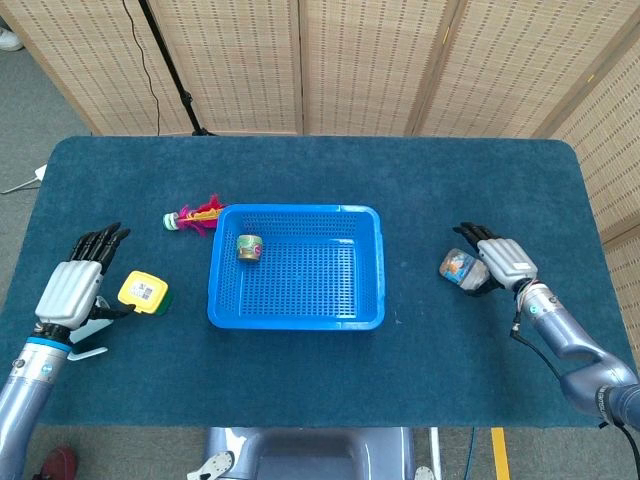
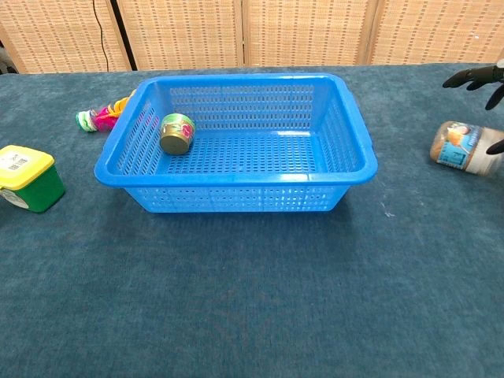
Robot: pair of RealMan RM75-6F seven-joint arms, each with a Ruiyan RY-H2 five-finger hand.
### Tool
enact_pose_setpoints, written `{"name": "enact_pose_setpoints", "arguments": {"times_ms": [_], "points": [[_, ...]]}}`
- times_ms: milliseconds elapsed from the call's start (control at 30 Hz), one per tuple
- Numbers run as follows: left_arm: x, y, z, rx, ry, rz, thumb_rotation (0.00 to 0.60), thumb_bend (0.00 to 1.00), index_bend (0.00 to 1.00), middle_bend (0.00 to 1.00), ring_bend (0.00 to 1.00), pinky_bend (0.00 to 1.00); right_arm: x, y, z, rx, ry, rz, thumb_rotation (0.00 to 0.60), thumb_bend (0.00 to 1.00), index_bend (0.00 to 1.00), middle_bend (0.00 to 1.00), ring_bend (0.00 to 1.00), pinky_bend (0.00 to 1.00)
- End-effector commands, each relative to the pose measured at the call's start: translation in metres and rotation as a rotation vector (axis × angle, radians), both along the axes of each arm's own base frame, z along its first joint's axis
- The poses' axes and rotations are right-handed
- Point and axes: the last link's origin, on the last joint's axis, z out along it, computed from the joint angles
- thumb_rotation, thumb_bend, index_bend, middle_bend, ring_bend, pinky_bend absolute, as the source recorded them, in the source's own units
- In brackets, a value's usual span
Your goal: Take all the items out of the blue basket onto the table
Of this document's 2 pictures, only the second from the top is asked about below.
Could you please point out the colourful feather shuttlecock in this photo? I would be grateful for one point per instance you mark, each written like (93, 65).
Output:
(102, 118)

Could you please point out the clear jar with blue label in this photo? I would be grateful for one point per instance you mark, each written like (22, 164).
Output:
(456, 147)

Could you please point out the teal carpet table cloth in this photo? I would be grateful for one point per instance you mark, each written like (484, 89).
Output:
(252, 295)

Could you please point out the small green tin can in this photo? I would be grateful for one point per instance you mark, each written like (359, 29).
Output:
(177, 134)

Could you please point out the woven bamboo folding screen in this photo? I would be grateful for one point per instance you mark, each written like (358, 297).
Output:
(307, 31)

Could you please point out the blue plastic mesh basket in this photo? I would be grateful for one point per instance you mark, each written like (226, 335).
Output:
(236, 197)

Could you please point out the right black grey robot hand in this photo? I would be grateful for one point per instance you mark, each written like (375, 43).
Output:
(476, 78)

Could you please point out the green box with yellow lid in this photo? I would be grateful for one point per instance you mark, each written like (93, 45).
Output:
(43, 189)

